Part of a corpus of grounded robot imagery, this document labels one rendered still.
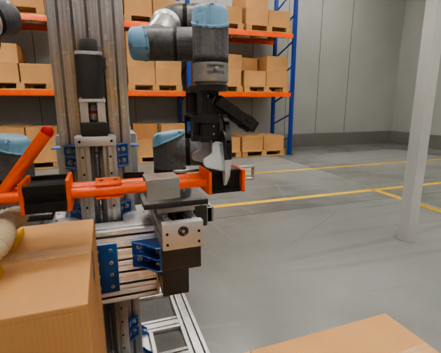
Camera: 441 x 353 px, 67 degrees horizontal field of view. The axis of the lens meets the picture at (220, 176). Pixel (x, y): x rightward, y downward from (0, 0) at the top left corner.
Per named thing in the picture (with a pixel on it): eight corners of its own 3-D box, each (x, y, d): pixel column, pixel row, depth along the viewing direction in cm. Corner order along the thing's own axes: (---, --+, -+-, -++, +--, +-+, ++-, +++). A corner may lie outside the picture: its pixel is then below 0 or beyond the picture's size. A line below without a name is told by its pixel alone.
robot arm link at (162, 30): (150, 1, 113) (123, 18, 71) (183, 1, 113) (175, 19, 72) (153, 38, 119) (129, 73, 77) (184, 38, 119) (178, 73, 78)
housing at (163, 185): (146, 202, 67) (145, 180, 66) (143, 193, 74) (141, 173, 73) (180, 198, 70) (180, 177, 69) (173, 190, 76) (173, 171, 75)
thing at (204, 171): (208, 195, 71) (208, 171, 70) (199, 187, 77) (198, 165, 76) (245, 191, 73) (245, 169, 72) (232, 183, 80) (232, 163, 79)
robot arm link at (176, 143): (155, 164, 127) (153, 128, 124) (190, 164, 128) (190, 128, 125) (150, 170, 115) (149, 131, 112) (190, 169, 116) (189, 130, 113)
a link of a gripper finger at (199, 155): (188, 170, 81) (192, 136, 76) (212, 169, 83) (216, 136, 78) (192, 178, 79) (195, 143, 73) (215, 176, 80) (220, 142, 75)
